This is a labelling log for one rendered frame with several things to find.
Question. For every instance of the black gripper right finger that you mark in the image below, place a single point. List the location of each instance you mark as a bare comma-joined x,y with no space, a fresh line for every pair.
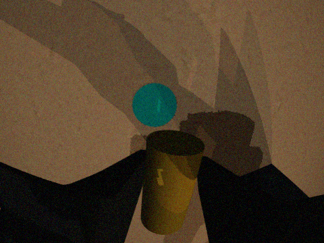
238,212

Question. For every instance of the yellow cylinder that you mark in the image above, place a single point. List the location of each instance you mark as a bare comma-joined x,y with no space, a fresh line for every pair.
172,165

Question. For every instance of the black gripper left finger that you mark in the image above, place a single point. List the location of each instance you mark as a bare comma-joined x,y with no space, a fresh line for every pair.
96,209

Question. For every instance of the teal circle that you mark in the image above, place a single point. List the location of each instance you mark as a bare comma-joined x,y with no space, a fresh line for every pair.
154,104

